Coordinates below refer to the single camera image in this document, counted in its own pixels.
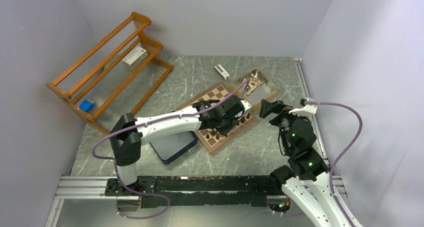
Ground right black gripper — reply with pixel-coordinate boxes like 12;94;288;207
259;98;307;153

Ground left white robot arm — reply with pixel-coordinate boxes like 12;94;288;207
109;95;252;195

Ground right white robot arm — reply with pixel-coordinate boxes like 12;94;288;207
259;97;361;227

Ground light chess pieces pile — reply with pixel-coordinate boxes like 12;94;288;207
243;72;263;96

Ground wooden chess board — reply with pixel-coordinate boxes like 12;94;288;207
176;82;259;154

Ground gold metal tin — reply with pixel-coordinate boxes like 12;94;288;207
232;68;279;111

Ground white power bank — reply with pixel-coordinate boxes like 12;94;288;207
213;64;230;81

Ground blue metal tin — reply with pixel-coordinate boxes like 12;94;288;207
150;131;198;165

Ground white cardboard box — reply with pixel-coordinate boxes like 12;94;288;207
121;46;148;68

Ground orange wooden rack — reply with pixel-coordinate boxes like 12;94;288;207
47;12;173;134

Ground blue plastic case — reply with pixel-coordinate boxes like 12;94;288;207
79;100;95;113

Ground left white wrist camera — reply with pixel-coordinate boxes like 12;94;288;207
240;99;253;116

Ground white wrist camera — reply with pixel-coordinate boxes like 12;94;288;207
240;99;253;116
288;97;319;117

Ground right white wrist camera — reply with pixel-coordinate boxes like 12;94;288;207
288;97;319;117

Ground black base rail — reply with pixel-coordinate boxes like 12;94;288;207
104;175;285;209

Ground aluminium frame rail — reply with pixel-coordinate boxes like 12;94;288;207
44;57;349;227

